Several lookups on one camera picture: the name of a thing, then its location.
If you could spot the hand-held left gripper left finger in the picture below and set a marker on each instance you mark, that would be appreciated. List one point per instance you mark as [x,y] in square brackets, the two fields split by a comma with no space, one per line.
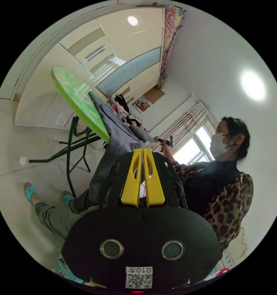
[130,186]

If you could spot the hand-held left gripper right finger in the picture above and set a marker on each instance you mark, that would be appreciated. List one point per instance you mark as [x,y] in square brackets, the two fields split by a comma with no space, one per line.
[154,186]

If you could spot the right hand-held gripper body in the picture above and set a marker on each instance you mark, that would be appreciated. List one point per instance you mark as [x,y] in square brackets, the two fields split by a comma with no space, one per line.
[162,141]

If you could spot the gray pajama shirt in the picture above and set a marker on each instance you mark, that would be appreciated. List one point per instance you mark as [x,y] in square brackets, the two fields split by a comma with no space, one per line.
[120,138]

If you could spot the person's right forearm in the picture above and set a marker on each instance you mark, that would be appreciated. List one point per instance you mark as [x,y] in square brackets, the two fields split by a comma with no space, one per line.
[170,157]

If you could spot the person's right hand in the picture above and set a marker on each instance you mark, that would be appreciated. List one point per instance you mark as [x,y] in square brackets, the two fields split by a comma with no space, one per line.
[164,148]

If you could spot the striped curtain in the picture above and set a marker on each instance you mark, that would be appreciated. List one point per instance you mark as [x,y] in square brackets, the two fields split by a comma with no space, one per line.
[184,124]

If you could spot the window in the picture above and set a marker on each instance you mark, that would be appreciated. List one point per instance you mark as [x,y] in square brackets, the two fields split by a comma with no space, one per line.
[196,147]

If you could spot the pile of clothes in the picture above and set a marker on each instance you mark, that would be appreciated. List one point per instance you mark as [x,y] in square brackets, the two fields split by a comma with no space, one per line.
[124,110]

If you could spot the person's body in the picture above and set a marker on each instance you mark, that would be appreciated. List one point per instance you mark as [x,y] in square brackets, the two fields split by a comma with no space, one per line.
[221,184]

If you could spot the green round folding table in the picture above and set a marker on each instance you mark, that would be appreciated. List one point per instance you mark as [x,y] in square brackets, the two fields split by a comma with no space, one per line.
[80,99]

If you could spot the round ceiling lamp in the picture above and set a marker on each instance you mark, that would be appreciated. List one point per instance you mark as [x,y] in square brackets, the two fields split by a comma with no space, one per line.
[253,85]

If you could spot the cream wardrobe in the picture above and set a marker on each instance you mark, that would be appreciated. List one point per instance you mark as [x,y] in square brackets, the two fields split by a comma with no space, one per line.
[120,41]

